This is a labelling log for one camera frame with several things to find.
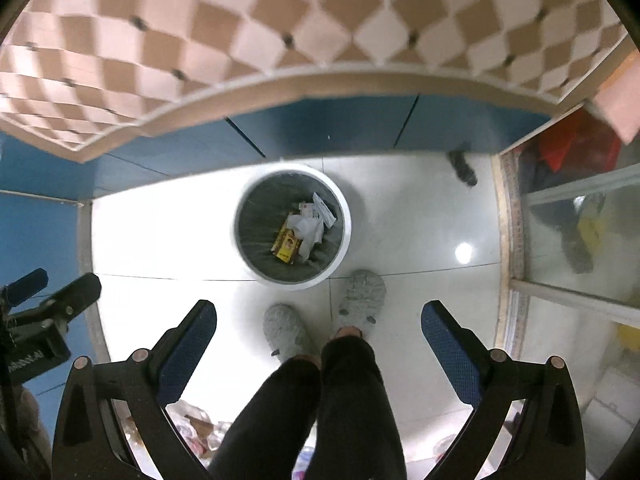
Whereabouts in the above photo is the yellow printed packet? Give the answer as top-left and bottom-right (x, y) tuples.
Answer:
(272, 226), (304, 264)

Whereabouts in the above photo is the person's left leg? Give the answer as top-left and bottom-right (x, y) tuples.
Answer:
(206, 354), (322, 480)

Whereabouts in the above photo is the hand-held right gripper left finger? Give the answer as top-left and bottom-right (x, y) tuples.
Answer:
(51, 300), (217, 480)

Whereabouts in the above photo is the person's grey slipper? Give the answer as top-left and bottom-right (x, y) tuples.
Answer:
(263, 303), (314, 362)
(335, 269), (387, 339)

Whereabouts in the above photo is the pile of clear plastic wrappers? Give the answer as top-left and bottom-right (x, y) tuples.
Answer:
(121, 399), (234, 462)

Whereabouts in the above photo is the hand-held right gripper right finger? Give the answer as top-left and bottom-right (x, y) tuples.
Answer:
(421, 300), (586, 480)

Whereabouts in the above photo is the checkered tan white tablecloth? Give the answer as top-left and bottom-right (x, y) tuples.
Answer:
(0, 0), (630, 164)

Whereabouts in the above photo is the crumpled white paper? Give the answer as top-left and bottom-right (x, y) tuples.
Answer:
(291, 214), (327, 264)

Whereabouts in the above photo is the pink cloth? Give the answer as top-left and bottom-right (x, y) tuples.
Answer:
(591, 62), (640, 144)

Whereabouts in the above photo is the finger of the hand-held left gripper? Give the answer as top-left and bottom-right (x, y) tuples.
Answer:
(29, 273), (103, 331)
(0, 268), (49, 307)

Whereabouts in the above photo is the person's left grey slipper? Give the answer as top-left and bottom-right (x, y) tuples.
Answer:
(263, 303), (314, 362)

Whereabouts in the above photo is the yellow packet behind glass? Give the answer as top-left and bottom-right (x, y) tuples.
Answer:
(579, 204), (609, 247)

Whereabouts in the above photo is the person's leg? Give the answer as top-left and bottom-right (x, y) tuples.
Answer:
(316, 327), (407, 480)
(206, 354), (322, 480)

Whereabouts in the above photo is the red plastic bag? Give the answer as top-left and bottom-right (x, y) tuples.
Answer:
(541, 109), (622, 175)

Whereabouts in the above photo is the black bin liner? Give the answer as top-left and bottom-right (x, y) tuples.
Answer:
(237, 172), (346, 281)

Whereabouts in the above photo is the dark furry floor object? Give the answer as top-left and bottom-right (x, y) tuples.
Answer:
(447, 147), (479, 187)

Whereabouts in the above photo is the white round trash bin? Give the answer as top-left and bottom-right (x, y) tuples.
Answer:
(231, 161), (352, 290)

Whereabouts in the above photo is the person's left forearm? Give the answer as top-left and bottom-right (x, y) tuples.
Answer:
(19, 389), (52, 466)

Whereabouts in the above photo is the person's right leg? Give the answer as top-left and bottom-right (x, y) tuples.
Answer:
(316, 327), (407, 480)

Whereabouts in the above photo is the person's right grey slipper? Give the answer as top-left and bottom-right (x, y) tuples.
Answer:
(335, 269), (387, 339)

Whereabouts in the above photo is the white wrapper with red print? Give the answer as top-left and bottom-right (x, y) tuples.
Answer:
(299, 191), (337, 229)

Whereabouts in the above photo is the glass door cabinet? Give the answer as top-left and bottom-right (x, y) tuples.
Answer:
(491, 102), (640, 466)

